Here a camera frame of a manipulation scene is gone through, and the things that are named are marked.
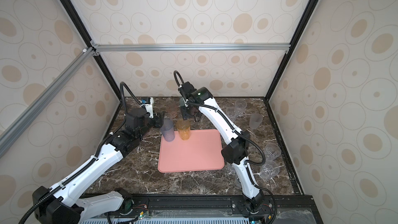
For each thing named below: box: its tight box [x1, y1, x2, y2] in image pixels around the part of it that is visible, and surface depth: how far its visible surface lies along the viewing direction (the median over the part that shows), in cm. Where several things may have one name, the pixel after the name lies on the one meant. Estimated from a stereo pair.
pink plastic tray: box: [157, 129, 225, 173], surface depth 95 cm
